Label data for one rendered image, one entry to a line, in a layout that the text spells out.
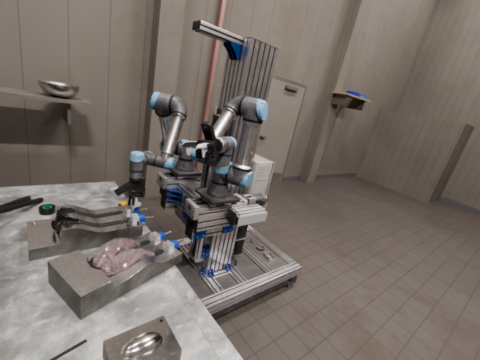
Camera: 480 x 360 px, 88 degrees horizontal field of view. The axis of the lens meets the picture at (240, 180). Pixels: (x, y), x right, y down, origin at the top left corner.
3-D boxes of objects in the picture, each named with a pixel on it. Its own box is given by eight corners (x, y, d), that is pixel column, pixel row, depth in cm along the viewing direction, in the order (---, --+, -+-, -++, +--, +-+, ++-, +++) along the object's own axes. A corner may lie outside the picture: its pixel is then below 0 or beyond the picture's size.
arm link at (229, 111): (229, 88, 147) (186, 152, 130) (246, 91, 143) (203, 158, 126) (233, 102, 157) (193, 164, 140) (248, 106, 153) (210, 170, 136)
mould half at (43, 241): (128, 216, 162) (129, 198, 158) (141, 238, 144) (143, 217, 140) (27, 231, 130) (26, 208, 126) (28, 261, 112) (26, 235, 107)
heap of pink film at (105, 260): (136, 241, 131) (137, 228, 129) (158, 256, 123) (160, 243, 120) (84, 262, 110) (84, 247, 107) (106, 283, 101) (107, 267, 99)
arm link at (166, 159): (193, 104, 169) (173, 173, 158) (178, 101, 169) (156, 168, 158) (191, 95, 158) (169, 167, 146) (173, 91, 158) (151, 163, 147)
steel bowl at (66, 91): (77, 97, 272) (77, 85, 268) (82, 101, 248) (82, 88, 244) (37, 91, 251) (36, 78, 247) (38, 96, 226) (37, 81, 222)
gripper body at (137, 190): (145, 197, 151) (146, 179, 147) (130, 199, 146) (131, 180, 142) (141, 192, 156) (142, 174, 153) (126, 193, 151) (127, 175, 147)
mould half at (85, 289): (150, 239, 144) (151, 223, 141) (181, 261, 132) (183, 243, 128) (48, 282, 103) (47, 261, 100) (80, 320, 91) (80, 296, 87)
